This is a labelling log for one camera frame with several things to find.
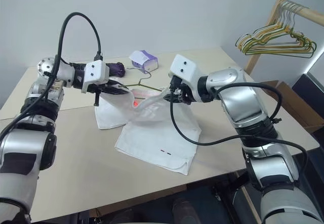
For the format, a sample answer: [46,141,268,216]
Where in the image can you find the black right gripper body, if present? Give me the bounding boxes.
[169,75,193,105]

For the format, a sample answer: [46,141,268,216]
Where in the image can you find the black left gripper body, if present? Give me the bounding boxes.
[87,81,112,107]

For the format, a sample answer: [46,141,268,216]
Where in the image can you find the olive wire clothes hanger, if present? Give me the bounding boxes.
[123,70,163,93]

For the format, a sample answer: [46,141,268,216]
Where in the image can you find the white shorts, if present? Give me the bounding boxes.
[94,77,203,176]

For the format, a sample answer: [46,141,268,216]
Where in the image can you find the folded purple umbrella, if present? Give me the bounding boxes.
[69,61,126,79]

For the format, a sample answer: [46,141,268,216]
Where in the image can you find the purple tissue box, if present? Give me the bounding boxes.
[129,49,159,74]

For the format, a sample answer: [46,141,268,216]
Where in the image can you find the brown cardboard box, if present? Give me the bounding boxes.
[260,80,324,134]

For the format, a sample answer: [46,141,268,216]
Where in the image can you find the dark rounded shape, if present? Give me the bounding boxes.
[171,199,197,224]

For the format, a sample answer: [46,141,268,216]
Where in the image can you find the black case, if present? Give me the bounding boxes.
[290,72,324,102]

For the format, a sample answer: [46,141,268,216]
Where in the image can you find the bunch of hangers on rack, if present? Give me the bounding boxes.
[235,1,306,48]

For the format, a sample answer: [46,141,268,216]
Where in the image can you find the wooden clothes rack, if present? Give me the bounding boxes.
[244,0,324,74]

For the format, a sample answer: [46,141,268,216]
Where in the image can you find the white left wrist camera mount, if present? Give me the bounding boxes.
[81,59,110,93]

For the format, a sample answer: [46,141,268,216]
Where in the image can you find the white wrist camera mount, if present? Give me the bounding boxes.
[81,59,110,93]
[168,54,201,93]

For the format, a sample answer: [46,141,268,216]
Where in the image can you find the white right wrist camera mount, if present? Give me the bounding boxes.
[168,54,201,93]

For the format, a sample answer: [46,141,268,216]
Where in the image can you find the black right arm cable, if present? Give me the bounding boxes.
[169,81,309,185]

